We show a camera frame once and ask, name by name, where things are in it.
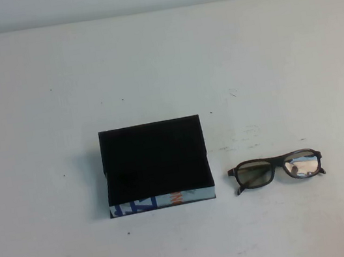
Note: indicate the black glasses case printed sides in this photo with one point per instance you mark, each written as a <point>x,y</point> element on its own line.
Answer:
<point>150,158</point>

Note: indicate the dark framed glasses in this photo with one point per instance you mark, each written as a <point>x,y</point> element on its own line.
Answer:
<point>281,158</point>

